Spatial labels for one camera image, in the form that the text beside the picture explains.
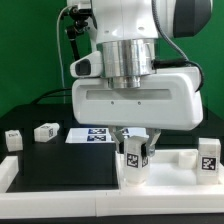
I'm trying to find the white fence front wall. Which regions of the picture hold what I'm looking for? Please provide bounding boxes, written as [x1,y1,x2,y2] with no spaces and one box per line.
[0,185,224,219]

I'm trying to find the white fence left wall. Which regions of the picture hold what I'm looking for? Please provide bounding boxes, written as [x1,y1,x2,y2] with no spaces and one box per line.
[0,156,19,193]

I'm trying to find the white fence wall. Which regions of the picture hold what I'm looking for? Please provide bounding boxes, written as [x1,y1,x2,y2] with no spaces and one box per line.
[0,156,19,193]
[0,185,224,219]

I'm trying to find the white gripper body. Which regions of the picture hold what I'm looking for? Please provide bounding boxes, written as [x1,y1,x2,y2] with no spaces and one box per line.
[72,67,203,130]

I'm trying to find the marker sheet with tags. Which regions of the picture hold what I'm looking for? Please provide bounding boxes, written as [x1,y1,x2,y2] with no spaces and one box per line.
[66,127,147,144]

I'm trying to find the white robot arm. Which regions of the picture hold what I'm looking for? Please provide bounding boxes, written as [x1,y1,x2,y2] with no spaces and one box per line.
[67,0,213,156]

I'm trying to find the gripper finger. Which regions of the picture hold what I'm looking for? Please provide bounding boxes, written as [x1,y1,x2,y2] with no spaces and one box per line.
[109,127,124,154]
[141,128,161,157]

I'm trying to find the white square table top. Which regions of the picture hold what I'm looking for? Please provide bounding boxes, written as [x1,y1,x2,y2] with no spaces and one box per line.
[116,149,224,197]

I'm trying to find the grey cable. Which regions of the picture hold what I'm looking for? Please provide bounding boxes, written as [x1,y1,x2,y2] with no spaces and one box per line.
[55,4,75,105]

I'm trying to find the black camera stand pole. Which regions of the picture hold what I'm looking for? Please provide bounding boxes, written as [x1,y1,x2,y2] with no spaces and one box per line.
[66,6,92,60]

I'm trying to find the black cables on table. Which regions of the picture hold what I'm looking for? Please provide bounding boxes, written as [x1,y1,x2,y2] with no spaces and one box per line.
[30,87,74,106]

